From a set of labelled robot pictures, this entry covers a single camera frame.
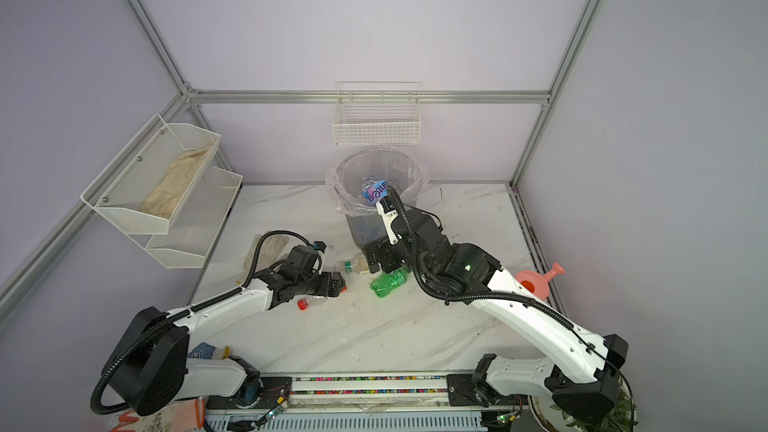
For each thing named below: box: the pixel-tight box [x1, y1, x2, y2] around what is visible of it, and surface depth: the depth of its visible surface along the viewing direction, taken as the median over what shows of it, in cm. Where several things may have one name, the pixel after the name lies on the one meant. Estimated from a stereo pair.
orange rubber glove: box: [110, 397, 206, 432], surface depth 70 cm
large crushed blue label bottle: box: [361, 175, 389, 204], surface depth 92 cm
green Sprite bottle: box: [370, 266, 411, 298], surface depth 91 cm
